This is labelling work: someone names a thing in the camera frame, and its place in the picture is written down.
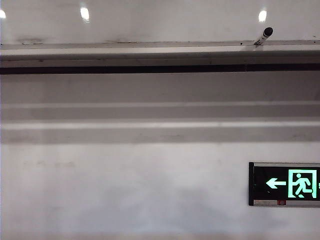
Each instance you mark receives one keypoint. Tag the white marker with black cap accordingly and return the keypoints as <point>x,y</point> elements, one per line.
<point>263,37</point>

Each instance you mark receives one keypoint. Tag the aluminium whiteboard tray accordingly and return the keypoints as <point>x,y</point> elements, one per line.
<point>125,56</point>

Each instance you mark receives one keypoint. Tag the white glossy whiteboard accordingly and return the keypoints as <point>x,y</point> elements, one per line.
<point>150,20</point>

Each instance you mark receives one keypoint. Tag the green illuminated exit sign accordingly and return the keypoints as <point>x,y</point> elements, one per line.
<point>287,183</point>

